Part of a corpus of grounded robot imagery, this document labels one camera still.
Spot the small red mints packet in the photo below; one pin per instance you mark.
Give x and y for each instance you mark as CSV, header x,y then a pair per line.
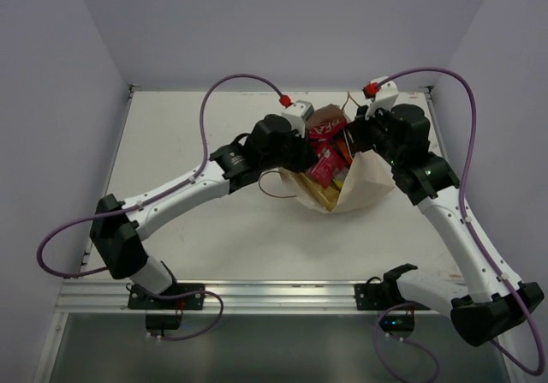
x,y
329,161

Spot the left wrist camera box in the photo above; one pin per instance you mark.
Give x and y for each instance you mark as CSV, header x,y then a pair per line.
x,y
298,114

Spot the tan kraft chips bag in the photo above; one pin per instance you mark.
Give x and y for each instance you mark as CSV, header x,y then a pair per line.
x,y
326,197

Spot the beige paper bag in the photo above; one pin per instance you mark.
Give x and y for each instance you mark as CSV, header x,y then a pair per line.
x,y
362,185

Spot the orange Fox's candy bag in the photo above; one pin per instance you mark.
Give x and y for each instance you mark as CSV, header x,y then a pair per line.
x,y
342,148

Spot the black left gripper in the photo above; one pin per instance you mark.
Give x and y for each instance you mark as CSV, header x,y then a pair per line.
x,y
302,156

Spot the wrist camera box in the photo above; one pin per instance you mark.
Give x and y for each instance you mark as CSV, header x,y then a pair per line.
x,y
382,95
298,114

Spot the large red snack bag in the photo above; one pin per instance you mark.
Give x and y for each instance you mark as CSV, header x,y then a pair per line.
x,y
327,130

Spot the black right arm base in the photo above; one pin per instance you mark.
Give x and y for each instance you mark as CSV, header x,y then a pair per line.
x,y
380,294

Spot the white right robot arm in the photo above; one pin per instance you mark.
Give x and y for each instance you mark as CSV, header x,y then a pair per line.
x,y
493,298

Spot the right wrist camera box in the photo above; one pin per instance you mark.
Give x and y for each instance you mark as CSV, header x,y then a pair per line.
x,y
382,95

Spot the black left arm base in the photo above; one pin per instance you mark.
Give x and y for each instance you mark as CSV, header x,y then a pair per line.
x,y
162,323

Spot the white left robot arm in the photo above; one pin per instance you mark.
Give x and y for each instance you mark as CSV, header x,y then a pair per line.
x,y
123,225

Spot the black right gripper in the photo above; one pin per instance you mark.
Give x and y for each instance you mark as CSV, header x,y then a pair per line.
x,y
360,124

